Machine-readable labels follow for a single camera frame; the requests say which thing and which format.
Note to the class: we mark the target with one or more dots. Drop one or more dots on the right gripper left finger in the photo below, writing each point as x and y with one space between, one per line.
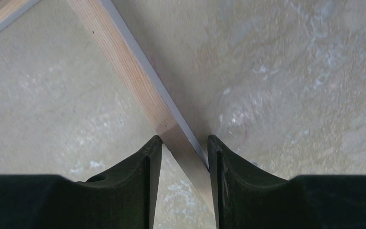
121 197

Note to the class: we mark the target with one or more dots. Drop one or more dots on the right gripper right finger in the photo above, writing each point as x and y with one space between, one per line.
247 197

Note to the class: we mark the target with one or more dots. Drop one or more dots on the wooden picture frame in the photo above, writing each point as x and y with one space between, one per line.
74 96

